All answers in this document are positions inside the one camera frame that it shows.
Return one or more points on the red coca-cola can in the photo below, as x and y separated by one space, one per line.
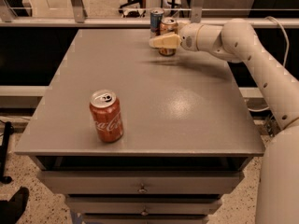
106 112

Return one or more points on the grey metal railing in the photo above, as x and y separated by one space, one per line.
16 13

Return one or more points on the top grey drawer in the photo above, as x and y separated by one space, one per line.
128 182

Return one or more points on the metal top drawer knob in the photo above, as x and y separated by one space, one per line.
142 189

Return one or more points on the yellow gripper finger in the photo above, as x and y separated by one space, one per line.
167 41

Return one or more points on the grey drawer cabinet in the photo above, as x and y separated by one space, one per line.
180 113

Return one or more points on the blue redbull can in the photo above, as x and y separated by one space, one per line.
156 16

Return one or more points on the metal drawer knob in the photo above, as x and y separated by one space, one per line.
142 189
144 212

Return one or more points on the grey drawer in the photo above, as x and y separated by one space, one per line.
149 205
128 182

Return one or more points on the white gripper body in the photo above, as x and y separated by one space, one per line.
188 36

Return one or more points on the black office chair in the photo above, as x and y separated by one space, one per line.
133 9

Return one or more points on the middle grey drawer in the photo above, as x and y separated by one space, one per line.
149 205

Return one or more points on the orange soda can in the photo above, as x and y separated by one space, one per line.
168 25

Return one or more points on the metal middle drawer knob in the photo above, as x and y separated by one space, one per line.
144 212

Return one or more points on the black stand leg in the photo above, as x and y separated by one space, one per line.
8 131

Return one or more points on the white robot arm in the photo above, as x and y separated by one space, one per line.
236 41

